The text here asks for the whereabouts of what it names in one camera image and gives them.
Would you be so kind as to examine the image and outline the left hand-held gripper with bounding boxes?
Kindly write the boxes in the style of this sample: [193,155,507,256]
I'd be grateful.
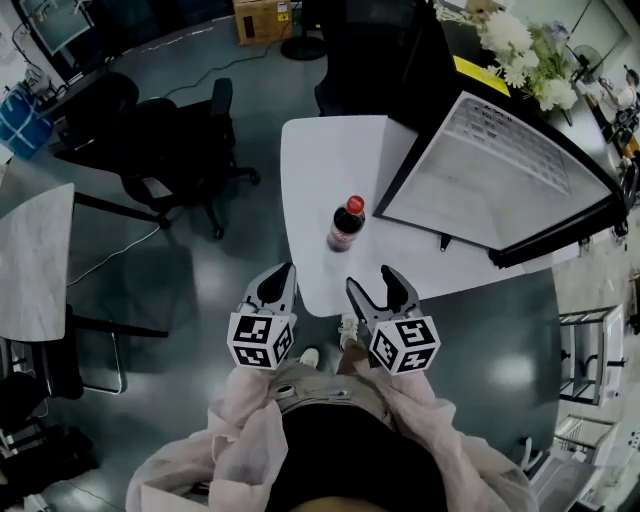
[227,261,299,371]

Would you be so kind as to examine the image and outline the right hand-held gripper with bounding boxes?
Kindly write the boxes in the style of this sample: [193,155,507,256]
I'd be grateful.
[345,264,442,375]

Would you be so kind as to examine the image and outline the cola bottle red cap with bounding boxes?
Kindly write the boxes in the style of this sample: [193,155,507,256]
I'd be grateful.
[326,194,367,253]

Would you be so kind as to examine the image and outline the white black-edged cabinet box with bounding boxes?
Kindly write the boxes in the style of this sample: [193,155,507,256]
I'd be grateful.
[372,4,630,270]

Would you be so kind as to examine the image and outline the person's left forearm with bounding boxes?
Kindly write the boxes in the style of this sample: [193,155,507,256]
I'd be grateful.
[207,364,301,451]

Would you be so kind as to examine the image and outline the person's right forearm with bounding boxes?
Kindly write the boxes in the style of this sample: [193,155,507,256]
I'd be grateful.
[349,369,456,451]

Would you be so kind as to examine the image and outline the person's right shoe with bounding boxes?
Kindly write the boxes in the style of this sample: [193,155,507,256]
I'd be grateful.
[337,313,361,354]

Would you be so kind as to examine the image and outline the white table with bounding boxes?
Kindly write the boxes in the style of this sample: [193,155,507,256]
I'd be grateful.
[279,115,581,319]

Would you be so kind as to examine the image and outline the person's torso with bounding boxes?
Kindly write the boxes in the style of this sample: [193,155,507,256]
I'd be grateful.
[269,344,451,512]

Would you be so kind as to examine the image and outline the black office chair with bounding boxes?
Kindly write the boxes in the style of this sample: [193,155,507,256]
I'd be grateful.
[54,72,142,166]
[119,77,261,240]

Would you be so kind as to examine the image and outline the white metal rack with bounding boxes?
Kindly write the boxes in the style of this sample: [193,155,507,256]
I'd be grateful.
[558,304,629,409]

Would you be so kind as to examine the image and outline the black mesh chair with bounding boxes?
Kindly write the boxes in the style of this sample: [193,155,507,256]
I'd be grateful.
[314,0,426,117]

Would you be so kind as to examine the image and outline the grey marble table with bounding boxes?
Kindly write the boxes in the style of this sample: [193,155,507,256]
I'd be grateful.
[0,182,170,344]

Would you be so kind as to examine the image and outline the black floor fan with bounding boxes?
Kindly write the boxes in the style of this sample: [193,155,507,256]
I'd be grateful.
[569,44,604,126]
[279,0,329,62]

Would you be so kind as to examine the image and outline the white plastic crate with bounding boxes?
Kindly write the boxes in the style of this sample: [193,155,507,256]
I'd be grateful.
[529,449,616,512]

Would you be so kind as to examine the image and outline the brown cardboard box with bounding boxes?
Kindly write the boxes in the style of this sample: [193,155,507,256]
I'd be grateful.
[233,0,294,47]

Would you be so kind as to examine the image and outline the white flower bouquet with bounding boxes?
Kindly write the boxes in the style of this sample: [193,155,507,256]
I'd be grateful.
[434,0,581,112]

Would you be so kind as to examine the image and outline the blue bag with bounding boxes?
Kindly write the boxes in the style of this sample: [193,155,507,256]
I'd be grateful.
[0,89,55,161]

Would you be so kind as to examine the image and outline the white floor cable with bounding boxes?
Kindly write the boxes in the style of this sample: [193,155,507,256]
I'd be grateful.
[67,224,161,289]

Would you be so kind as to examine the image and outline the black metal-frame chair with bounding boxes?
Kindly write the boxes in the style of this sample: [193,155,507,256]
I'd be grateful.
[0,307,129,401]

